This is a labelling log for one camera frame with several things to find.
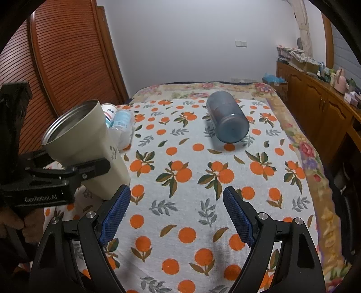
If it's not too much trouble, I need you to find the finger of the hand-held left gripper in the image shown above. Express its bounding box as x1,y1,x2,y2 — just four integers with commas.
75,158,111,182

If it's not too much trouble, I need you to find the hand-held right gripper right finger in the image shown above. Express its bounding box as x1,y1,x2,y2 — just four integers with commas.
223,186,325,293

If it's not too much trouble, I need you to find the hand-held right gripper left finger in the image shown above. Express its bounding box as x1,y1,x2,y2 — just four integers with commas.
28,184,132,293

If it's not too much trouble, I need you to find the cream metal cup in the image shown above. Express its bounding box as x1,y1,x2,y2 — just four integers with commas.
41,99,131,200

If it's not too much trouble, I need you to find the blue translucent plastic cup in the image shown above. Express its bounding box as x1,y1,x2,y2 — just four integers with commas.
206,91,250,144

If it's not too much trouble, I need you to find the person's left hand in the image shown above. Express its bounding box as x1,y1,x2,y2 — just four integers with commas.
0,208,38,245

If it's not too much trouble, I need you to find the clear plastic bottle blue label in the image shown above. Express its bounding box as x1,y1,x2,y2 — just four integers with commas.
109,110,136,150

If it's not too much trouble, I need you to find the white can red blue print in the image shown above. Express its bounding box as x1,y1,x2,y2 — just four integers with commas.
101,103,118,128

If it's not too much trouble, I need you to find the orange fruit printed cloth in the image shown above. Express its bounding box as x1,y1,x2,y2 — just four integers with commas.
42,98,325,293

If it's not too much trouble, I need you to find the floral blanket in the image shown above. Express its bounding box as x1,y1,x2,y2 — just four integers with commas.
128,82,353,293

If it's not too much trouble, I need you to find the black chair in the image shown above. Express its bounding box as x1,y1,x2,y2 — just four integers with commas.
329,162,361,262

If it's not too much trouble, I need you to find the wooden louvered wardrobe door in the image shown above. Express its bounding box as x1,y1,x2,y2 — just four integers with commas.
0,0,130,158

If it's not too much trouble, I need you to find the blue plastic bag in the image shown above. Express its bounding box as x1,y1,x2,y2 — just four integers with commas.
262,72,287,85

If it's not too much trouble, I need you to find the wooden sideboard cabinet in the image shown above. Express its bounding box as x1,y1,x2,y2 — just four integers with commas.
276,60,361,169

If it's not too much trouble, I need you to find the small white box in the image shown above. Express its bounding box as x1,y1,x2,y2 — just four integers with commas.
343,92,361,107

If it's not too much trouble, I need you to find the cardboard box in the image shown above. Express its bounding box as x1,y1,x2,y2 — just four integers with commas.
293,55,321,73

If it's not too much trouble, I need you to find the stack of patterned boxes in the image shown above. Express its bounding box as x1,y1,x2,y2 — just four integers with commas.
276,44,305,65

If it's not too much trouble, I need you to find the pink jug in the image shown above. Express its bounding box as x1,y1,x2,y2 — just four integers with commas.
334,68,355,94

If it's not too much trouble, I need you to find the patterned curtain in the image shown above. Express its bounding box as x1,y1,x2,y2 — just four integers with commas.
293,0,314,58

